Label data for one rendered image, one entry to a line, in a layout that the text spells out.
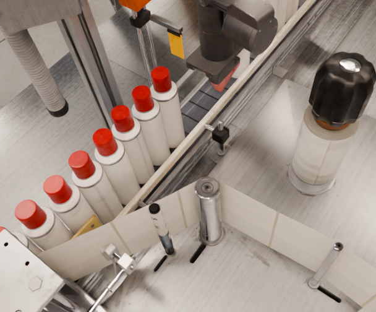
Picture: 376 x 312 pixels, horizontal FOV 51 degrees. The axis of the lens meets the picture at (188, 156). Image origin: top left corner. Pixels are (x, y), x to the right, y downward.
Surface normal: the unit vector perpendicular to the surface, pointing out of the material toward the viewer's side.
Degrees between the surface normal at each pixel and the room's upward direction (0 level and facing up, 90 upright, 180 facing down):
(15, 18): 90
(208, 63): 1
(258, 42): 89
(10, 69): 0
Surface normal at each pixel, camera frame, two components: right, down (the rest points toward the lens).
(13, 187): -0.09, -0.54
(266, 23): 0.69, 0.57
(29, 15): 0.31, 0.79
